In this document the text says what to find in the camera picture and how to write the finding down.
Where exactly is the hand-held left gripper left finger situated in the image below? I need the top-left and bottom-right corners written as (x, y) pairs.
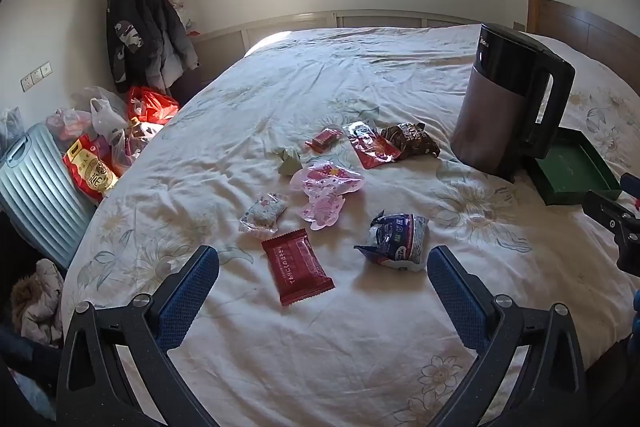
top-left (56, 245), bottom-right (221, 427)

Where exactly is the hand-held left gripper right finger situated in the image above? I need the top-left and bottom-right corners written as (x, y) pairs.
top-left (426, 245), bottom-right (588, 427)

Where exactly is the green tray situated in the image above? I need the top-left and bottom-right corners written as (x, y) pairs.
top-left (525, 127), bottom-right (623, 206)

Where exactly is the blue white snack packet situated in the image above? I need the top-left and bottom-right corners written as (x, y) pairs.
top-left (353, 209), bottom-right (431, 274)

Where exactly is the clear cracker packet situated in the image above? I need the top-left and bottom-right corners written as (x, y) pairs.
top-left (238, 192), bottom-right (289, 235)

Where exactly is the dark red snack packet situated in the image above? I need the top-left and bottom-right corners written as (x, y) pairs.
top-left (261, 228), bottom-right (336, 307)

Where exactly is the brown snack packet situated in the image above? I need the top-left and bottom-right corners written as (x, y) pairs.
top-left (381, 122), bottom-right (442, 159)

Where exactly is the small olive green packet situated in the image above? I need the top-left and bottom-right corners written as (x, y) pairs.
top-left (272, 147), bottom-right (303, 180)

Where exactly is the red white snack pouch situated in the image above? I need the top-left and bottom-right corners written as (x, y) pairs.
top-left (342, 121), bottom-right (402, 171)

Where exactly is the pink snack packet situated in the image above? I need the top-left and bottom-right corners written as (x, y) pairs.
top-left (291, 159), bottom-right (366, 232)

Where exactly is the small red snack packet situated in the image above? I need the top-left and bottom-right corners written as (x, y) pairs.
top-left (305, 127), bottom-right (345, 152)

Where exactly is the black brown electric kettle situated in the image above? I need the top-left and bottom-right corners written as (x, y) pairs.
top-left (451, 23), bottom-right (577, 184)

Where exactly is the fur hood jacket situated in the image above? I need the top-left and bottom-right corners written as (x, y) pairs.
top-left (10, 258), bottom-right (66, 348)

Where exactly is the yellow red food bag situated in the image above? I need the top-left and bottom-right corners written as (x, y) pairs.
top-left (62, 134), bottom-right (121, 202)

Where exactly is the clear bag with bottle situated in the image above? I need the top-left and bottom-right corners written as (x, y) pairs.
top-left (111, 117), bottom-right (163, 175)

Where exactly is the wooden headboard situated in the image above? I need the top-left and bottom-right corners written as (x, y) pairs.
top-left (514, 0), bottom-right (640, 75)

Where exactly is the dark cloth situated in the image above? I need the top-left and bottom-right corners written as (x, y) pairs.
top-left (0, 324), bottom-right (61, 423)

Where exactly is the light blue ribbed suitcase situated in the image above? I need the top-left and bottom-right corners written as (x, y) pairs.
top-left (0, 123), bottom-right (98, 270)

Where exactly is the red plastic bag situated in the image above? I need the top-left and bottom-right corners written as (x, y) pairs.
top-left (126, 86), bottom-right (180, 125)

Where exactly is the white plastic bag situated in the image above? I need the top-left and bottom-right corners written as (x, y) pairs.
top-left (90, 98), bottom-right (128, 142)

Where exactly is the clear bag with pink items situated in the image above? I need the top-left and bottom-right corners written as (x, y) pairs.
top-left (46, 108), bottom-right (93, 140)

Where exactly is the bed with floral duvet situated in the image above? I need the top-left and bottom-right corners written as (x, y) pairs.
top-left (60, 24), bottom-right (640, 427)

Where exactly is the crumpled clear plastic bag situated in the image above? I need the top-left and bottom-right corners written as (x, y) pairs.
top-left (0, 107), bottom-right (26, 152)

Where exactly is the black camo print coat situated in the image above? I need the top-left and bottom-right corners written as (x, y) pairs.
top-left (101, 0), bottom-right (163, 95)

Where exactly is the black grey puffer coat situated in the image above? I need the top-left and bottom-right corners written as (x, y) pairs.
top-left (124, 0), bottom-right (200, 92)

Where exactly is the clear hanging plastic bag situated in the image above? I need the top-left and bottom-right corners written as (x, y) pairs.
top-left (167, 0), bottom-right (198, 36)

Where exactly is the beige slatted wall panel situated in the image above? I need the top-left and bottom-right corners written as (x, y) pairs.
top-left (187, 9), bottom-right (483, 62)

